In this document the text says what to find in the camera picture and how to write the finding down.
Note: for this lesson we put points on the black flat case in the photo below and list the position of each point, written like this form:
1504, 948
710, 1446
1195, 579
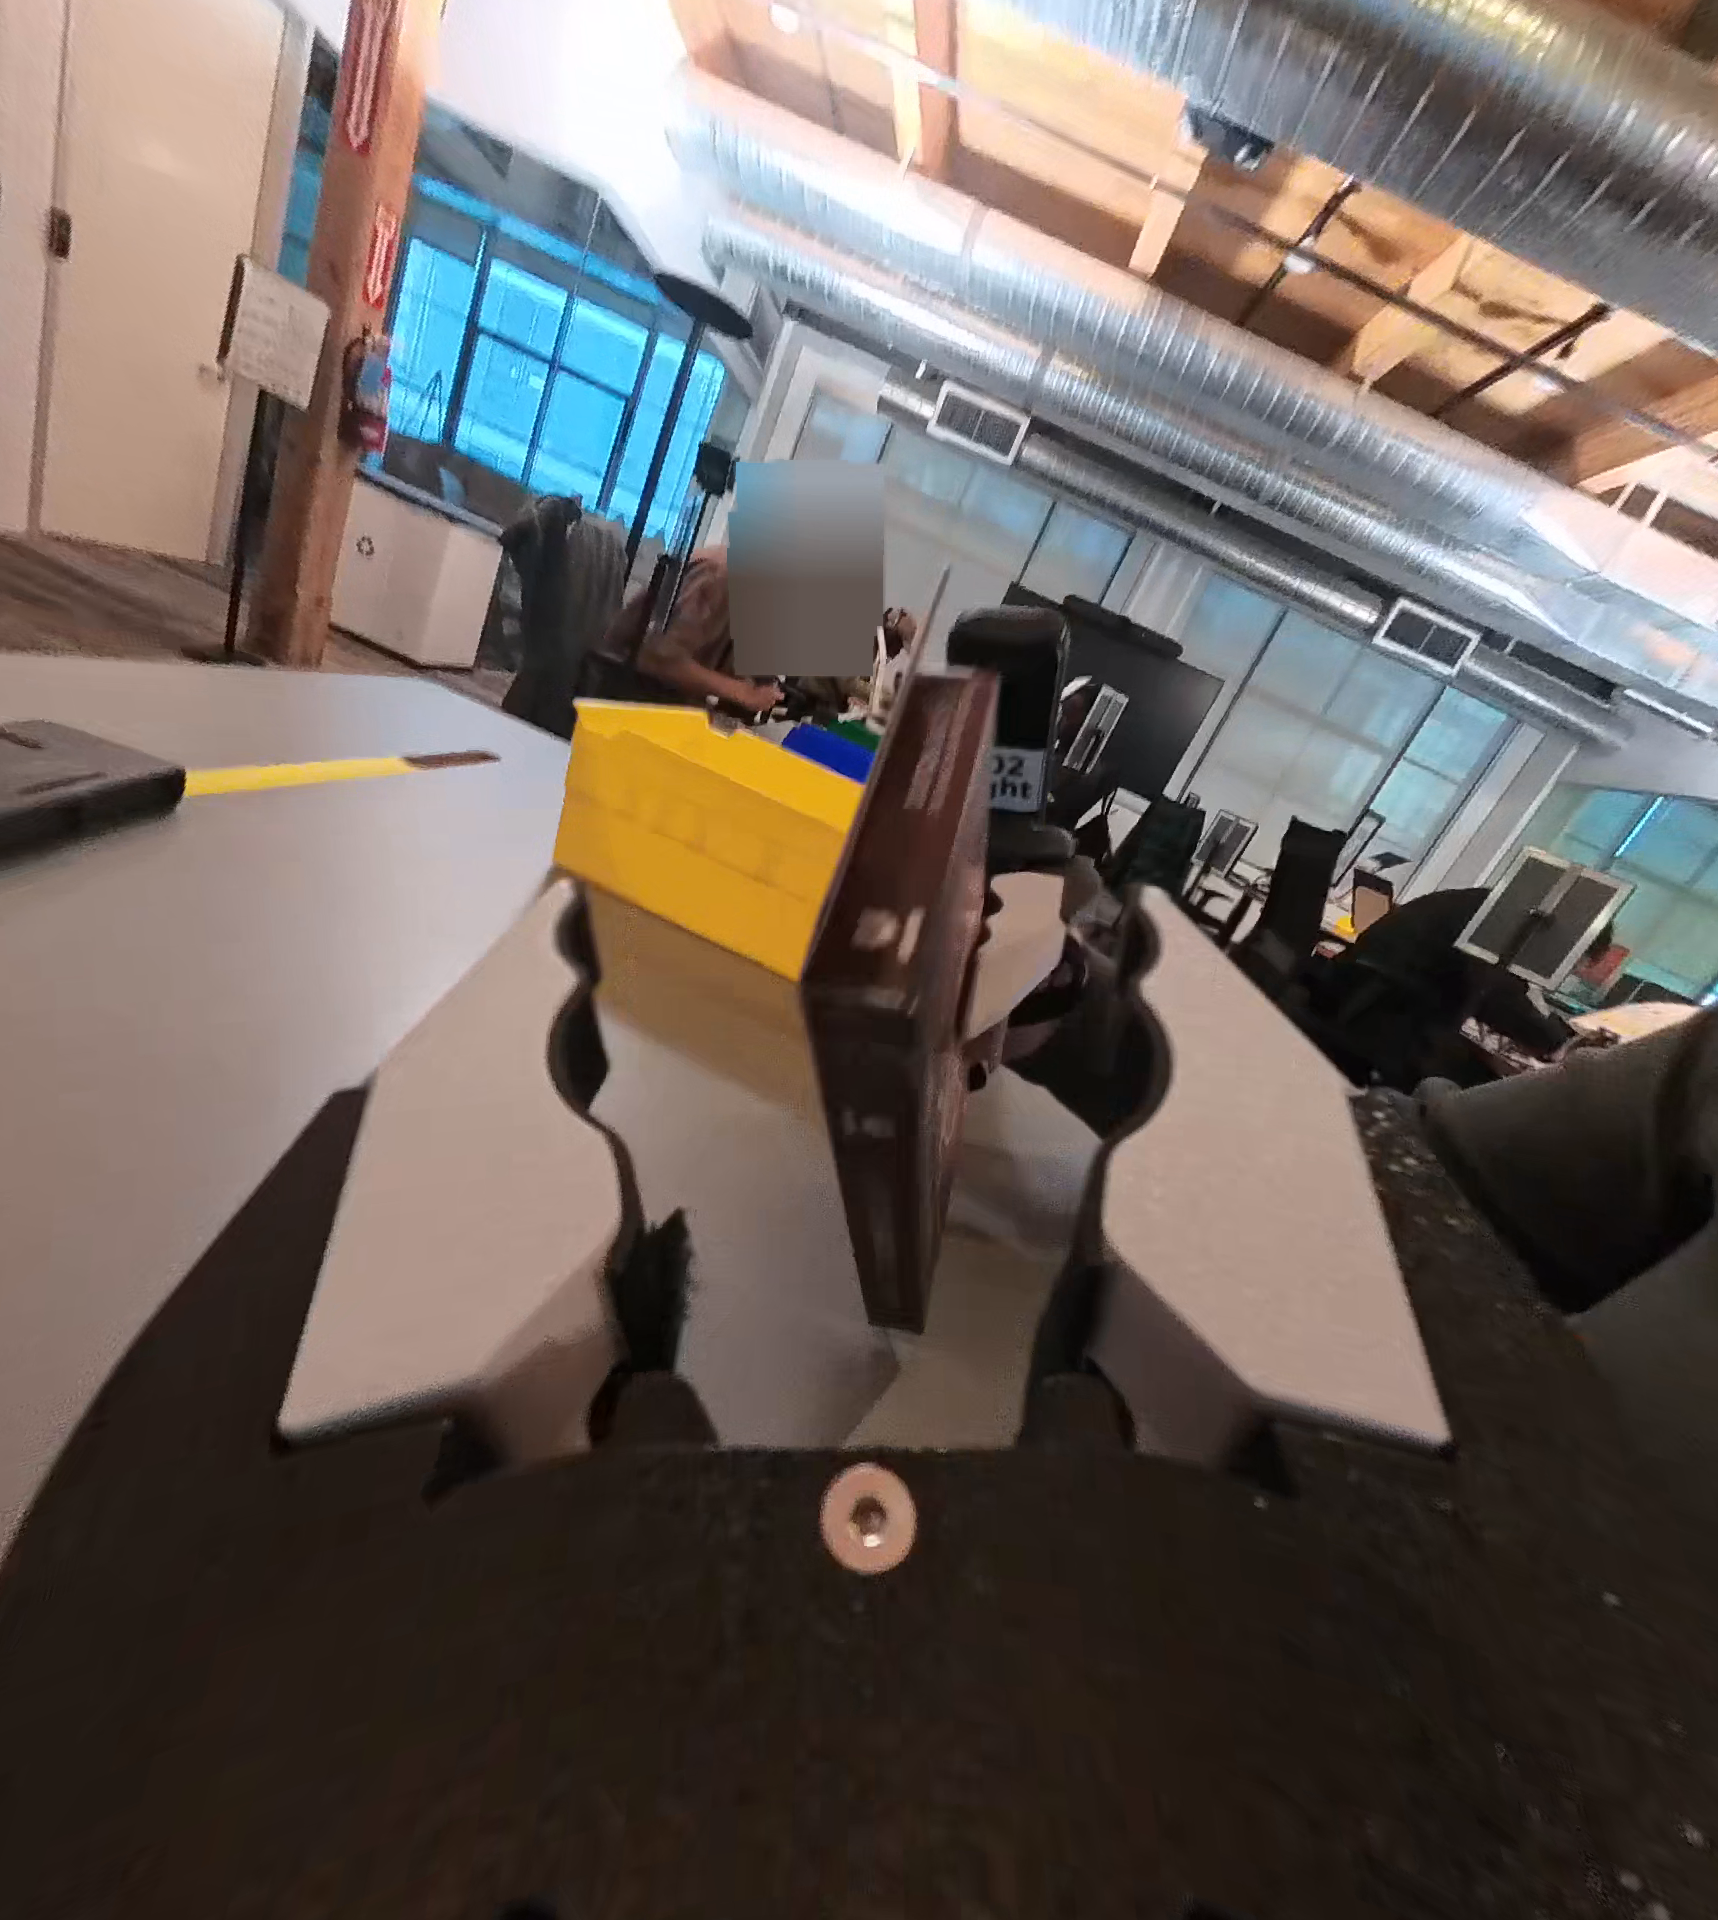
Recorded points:
19, 796

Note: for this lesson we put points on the silver ventilation duct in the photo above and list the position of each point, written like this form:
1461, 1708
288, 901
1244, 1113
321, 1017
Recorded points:
1173, 377

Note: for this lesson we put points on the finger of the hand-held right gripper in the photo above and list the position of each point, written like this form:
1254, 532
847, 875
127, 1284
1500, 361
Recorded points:
1017, 945

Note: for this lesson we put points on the white recycling cabinet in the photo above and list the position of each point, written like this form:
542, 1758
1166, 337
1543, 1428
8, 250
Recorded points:
418, 577

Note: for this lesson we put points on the person's right forearm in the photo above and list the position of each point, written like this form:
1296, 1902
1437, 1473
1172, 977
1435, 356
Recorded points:
1655, 1140

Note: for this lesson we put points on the white sign board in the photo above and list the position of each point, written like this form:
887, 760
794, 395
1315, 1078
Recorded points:
274, 329

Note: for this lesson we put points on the wooden support post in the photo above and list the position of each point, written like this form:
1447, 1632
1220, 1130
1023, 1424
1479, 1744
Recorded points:
333, 377

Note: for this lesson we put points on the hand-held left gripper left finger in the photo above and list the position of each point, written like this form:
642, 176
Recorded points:
469, 1140

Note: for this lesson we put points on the dark office chair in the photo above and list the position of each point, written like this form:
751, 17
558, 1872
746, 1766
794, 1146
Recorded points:
561, 599

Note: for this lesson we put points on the red fire extinguisher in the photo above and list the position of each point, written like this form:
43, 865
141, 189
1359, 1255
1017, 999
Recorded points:
369, 388

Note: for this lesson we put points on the yellow tape measure strip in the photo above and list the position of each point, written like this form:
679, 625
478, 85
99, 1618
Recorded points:
303, 775

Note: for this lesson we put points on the yellow plastic bin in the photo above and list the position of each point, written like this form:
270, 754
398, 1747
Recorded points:
693, 841

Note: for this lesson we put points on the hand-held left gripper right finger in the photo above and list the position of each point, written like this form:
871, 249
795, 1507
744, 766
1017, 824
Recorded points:
1250, 1185

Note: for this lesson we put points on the black computer monitor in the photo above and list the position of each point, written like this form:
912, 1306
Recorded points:
1152, 681

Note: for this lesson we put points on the blue plastic bin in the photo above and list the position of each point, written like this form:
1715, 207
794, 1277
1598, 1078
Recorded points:
828, 748

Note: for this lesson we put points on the brown box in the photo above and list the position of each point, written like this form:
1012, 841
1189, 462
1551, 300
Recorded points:
897, 961

